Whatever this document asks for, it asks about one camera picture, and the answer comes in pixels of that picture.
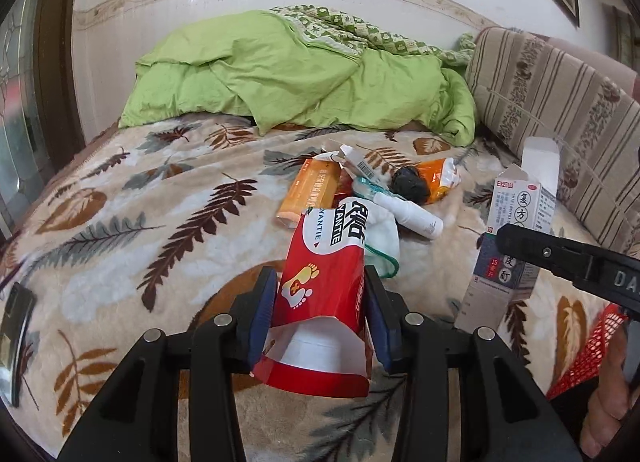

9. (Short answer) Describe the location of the red white foot-print bag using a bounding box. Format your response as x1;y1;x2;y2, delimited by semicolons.
253;198;370;398

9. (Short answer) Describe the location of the white blue medicine box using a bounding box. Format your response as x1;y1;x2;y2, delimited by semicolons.
454;136;560;333

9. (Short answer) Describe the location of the black bag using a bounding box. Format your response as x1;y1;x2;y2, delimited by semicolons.
390;167;431;205

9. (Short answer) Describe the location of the orange medicine box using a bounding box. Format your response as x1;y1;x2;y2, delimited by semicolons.
276;159;341;227

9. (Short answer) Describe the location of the white long medicine box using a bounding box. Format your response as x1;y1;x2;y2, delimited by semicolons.
330;145;387;187

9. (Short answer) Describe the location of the teal tissue pack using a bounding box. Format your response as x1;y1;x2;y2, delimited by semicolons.
352;177;390;201

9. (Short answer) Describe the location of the right hand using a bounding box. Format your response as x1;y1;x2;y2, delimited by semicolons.
579;327;639;459

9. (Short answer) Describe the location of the red plastic mesh basket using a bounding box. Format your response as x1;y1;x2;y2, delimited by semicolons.
547;297;627;399

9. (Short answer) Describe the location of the white face mask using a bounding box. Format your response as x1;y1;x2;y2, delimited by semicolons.
352;197;400;279

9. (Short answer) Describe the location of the white spray bottle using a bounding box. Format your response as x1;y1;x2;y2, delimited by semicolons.
372;193;444;240

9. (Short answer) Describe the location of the orange white snack wrapper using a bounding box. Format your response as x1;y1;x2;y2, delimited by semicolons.
416;158;461;204

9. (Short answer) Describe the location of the striped brown cushion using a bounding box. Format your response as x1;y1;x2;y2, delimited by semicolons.
466;27;639;257

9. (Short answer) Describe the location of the green quilt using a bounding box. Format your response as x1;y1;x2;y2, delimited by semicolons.
119;5;476;147

